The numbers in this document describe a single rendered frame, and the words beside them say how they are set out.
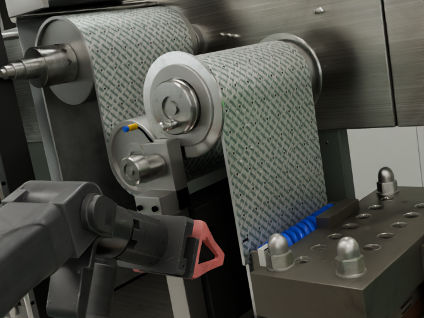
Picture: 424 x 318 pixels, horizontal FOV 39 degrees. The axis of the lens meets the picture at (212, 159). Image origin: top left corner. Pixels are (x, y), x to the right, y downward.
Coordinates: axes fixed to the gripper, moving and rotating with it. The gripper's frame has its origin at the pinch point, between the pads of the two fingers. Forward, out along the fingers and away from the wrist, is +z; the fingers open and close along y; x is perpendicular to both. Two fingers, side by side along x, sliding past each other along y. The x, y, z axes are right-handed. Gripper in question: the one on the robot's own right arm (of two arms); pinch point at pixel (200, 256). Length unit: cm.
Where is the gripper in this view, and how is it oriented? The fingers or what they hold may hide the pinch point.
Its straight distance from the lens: 77.8
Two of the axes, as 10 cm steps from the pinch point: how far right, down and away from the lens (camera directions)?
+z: 6.3, 3.0, 7.1
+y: 7.5, -0.3, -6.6
